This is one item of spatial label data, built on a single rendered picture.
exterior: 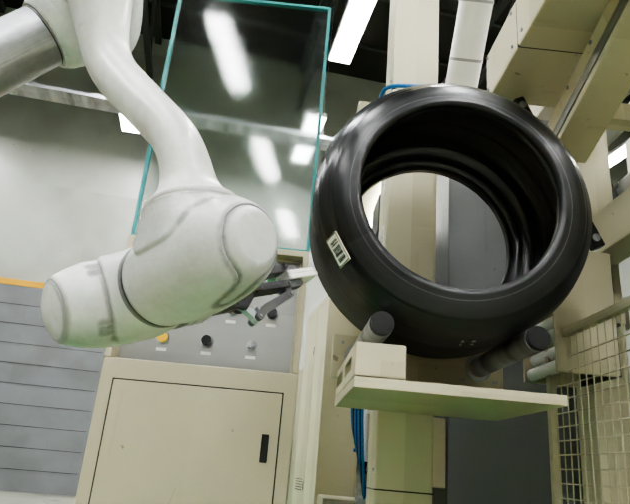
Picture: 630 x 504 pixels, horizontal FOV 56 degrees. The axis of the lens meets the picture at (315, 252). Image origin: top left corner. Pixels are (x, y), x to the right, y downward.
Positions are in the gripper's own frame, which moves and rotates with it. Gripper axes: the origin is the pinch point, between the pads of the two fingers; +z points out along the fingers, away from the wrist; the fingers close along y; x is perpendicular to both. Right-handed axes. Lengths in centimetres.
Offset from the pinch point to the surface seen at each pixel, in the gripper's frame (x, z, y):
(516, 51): 34, 72, -36
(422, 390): 1.6, 15.3, 24.6
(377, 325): 0.3, 13.9, 11.4
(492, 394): 8.7, 23.1, 30.3
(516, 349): 11.5, 34.9, 25.5
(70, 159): -721, 476, -586
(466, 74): 5, 134, -68
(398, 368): 0.2, 13.8, 19.6
